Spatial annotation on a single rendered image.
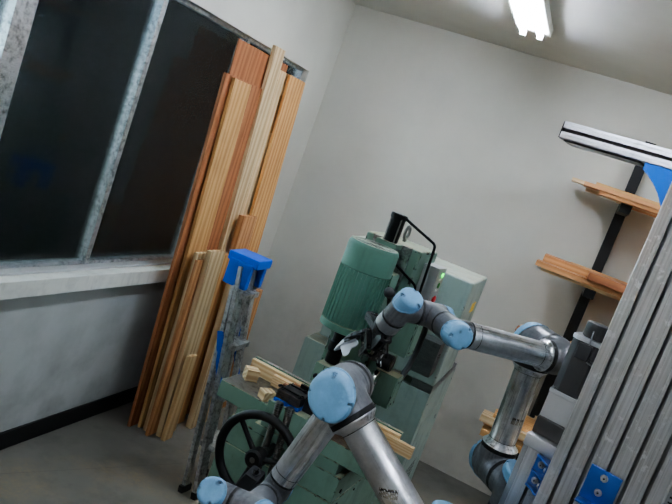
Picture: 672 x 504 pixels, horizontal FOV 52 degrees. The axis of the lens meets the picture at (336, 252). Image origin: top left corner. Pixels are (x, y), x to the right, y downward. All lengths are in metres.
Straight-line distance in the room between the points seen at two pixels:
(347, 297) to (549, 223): 2.42
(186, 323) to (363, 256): 1.68
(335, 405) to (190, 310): 2.17
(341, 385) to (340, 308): 0.71
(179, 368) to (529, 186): 2.38
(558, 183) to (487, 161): 0.46
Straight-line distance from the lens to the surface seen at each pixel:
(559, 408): 1.87
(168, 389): 3.80
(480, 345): 1.93
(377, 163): 4.67
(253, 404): 2.34
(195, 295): 3.64
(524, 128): 4.52
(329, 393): 1.58
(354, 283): 2.22
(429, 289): 2.51
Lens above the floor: 1.77
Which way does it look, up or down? 8 degrees down
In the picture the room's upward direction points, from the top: 20 degrees clockwise
